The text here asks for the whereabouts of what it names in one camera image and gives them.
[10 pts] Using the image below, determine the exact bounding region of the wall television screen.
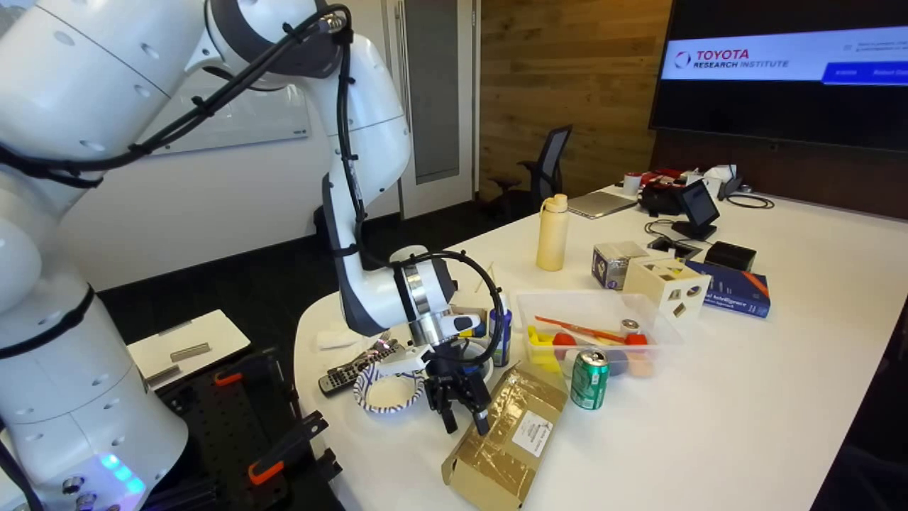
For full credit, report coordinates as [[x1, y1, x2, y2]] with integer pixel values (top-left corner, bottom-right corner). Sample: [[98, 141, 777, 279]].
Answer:
[[649, 0, 908, 150]]

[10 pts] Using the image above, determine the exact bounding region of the white board plate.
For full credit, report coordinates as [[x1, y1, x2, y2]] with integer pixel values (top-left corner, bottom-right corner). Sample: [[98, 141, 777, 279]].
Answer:
[[124, 306, 252, 395]]

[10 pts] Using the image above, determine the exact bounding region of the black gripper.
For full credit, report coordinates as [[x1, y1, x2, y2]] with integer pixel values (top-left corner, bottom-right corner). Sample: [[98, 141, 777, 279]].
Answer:
[[419, 332, 496, 439]]

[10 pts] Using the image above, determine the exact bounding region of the brown cardboard box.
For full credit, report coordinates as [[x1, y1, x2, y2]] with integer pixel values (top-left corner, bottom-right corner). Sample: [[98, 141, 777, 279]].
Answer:
[[440, 367, 570, 511]]

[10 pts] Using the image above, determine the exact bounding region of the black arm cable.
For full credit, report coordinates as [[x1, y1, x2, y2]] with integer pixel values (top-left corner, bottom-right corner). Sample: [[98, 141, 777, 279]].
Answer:
[[0, 4, 514, 381]]

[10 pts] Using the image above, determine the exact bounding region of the clear plastic toy container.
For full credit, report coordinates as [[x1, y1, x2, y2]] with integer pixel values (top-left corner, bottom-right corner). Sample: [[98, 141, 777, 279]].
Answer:
[[514, 288, 663, 381]]

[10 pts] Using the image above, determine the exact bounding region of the small black box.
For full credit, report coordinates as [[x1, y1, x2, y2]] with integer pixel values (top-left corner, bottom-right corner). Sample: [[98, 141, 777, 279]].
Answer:
[[703, 238, 761, 272]]

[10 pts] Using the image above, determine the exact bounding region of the black mesh office chair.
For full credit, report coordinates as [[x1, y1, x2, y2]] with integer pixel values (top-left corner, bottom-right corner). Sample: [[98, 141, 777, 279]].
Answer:
[[520, 124, 575, 207]]

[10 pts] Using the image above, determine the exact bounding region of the navy blue flat box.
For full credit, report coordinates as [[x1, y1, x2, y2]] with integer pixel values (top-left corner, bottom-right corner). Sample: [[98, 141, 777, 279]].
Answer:
[[686, 258, 774, 320]]

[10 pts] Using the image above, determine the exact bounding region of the cream plastic bottle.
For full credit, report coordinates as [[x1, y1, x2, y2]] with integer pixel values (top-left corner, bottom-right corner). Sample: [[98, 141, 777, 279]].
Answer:
[[535, 191, 570, 275]]

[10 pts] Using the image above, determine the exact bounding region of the cream shape sorter cube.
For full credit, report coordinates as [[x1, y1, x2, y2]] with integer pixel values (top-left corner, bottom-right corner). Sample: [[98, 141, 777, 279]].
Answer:
[[622, 252, 711, 330]]

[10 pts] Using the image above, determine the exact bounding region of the white device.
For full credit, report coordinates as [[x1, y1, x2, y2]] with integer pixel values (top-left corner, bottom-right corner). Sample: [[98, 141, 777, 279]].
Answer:
[[700, 163, 743, 198]]

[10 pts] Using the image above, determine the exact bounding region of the metal stapler tool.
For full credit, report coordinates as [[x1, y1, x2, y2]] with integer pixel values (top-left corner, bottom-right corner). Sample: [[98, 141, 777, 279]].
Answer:
[[314, 339, 399, 398]]

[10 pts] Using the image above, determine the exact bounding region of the black clamp orange handle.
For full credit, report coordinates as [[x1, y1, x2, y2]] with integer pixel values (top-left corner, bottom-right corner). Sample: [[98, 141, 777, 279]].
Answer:
[[208, 346, 277, 391], [246, 408, 328, 491]]

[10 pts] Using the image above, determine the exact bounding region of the green soda can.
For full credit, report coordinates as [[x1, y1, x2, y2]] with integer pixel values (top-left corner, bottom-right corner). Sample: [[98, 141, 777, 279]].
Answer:
[[568, 346, 614, 414]]

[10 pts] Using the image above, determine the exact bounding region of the blue white patterned plate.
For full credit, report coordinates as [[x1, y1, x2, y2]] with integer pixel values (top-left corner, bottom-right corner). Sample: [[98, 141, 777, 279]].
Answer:
[[351, 363, 432, 422]]

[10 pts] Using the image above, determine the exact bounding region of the black mounting base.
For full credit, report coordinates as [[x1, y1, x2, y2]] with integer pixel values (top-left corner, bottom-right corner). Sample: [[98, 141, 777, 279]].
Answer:
[[160, 344, 343, 511]]

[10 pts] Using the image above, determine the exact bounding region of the black bag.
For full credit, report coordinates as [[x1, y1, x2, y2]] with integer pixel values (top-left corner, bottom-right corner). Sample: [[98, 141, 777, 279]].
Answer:
[[639, 180, 689, 218]]

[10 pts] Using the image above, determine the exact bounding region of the black tablet on stand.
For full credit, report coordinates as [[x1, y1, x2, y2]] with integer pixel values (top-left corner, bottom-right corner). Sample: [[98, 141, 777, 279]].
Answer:
[[673, 180, 724, 241]]

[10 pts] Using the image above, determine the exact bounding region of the silver laptop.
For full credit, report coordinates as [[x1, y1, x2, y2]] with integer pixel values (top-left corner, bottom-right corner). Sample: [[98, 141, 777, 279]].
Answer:
[[565, 188, 640, 222]]

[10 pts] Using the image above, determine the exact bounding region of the white door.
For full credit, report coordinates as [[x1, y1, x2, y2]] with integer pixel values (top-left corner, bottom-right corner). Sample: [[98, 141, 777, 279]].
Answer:
[[379, 0, 476, 222]]

